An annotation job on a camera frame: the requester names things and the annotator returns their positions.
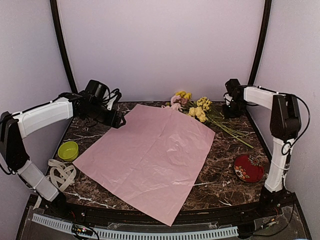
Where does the white slotted cable duct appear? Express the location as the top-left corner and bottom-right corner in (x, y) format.
(31, 213), (239, 240)

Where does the pink rose flower stem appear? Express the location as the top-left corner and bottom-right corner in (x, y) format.
(161, 95), (190, 112)

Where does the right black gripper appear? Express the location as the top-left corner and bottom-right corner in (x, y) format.
(222, 99), (244, 119)

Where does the yellow daisy flower bunch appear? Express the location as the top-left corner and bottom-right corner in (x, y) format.
(195, 97), (249, 141)

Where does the white ribbon strap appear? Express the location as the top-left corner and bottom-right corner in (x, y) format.
(33, 158), (78, 210)

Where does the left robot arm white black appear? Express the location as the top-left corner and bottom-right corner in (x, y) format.
(0, 79), (126, 218)

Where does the pink purple wrapping paper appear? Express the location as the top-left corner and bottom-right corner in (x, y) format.
(74, 104), (215, 226)

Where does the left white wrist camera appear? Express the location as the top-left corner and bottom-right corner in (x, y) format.
(106, 88), (122, 111)

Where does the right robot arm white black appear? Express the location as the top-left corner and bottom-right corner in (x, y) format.
(223, 78), (302, 193)

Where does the yellow fuzzy poppy stem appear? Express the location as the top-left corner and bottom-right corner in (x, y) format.
(172, 90), (196, 106)

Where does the black front table rail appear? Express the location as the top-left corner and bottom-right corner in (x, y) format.
(51, 198), (262, 225)

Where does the red floral dish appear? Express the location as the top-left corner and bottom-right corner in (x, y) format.
(233, 154), (265, 183)

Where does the lime green bowl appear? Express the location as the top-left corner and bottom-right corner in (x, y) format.
(57, 141), (79, 162)

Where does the right black frame post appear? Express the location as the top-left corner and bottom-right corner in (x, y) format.
(247, 0), (272, 86)

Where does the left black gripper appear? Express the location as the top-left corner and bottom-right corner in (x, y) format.
(83, 101), (127, 129)

